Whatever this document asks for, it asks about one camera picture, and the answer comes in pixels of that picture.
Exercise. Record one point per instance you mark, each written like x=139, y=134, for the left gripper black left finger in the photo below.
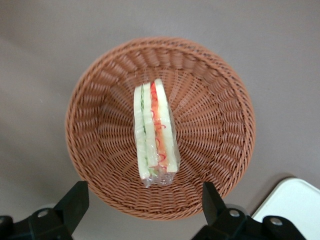
x=62, y=215

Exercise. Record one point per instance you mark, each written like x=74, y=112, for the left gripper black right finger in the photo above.
x=217, y=217

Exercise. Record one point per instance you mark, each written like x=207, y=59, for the triangle sandwich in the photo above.
x=162, y=112

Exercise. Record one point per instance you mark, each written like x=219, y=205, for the cream rectangular plastic tray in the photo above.
x=295, y=200

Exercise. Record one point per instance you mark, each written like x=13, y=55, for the large round brown wicker basket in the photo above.
x=212, y=125

